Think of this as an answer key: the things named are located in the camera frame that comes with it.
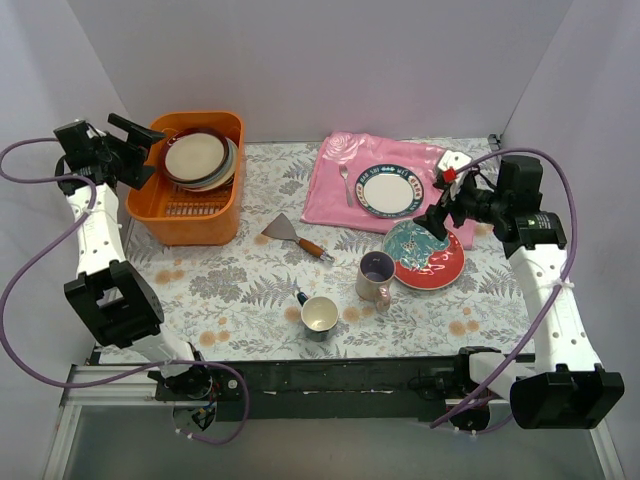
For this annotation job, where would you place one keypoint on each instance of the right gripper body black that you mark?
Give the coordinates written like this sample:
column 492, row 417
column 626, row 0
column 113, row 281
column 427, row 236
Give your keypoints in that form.
column 451, row 206

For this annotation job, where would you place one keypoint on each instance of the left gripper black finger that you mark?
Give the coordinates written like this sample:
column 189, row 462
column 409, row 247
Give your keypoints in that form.
column 137, row 135
column 136, row 175

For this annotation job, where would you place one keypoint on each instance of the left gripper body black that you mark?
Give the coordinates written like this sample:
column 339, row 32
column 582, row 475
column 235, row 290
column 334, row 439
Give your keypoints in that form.
column 126, row 154

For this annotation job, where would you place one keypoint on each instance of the red rim cream plate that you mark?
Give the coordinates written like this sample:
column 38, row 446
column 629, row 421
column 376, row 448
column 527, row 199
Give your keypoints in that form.
column 194, row 155

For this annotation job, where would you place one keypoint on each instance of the iridescent mug pink handle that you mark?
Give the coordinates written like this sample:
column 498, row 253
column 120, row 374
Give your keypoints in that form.
column 376, row 271

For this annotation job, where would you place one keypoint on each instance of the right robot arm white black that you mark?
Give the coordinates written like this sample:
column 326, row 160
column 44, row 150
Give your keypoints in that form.
column 553, row 378

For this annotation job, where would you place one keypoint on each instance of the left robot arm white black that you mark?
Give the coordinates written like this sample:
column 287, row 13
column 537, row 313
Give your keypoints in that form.
column 113, row 300

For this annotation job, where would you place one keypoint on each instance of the orange plastic dish bin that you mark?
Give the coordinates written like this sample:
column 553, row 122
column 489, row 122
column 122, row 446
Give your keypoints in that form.
column 181, row 218

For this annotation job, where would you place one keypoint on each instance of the round plate dark green rim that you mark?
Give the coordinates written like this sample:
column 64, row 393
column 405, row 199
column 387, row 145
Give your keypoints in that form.
column 389, row 191

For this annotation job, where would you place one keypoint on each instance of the pink cloth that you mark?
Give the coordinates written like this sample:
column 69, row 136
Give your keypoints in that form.
column 326, row 203

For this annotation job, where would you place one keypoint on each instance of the small silver spoon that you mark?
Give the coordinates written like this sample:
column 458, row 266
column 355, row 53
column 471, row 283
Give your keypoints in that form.
column 345, row 176

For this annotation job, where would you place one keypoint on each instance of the floral table mat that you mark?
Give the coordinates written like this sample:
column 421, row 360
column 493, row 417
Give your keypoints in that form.
column 238, row 301

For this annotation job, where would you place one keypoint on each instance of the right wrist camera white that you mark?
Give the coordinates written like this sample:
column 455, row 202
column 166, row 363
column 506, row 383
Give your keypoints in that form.
column 446, row 172

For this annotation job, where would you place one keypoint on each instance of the cream cup teal handle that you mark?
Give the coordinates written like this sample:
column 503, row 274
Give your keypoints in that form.
column 319, row 316

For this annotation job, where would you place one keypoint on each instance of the metal scraper wooden handle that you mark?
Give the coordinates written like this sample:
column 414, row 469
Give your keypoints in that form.
column 281, row 228

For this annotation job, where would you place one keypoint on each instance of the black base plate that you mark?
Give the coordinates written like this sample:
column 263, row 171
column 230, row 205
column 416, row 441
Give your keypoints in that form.
column 411, row 387

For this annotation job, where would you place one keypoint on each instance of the aluminium frame rail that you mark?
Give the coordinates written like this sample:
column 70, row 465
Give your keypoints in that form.
column 118, row 431

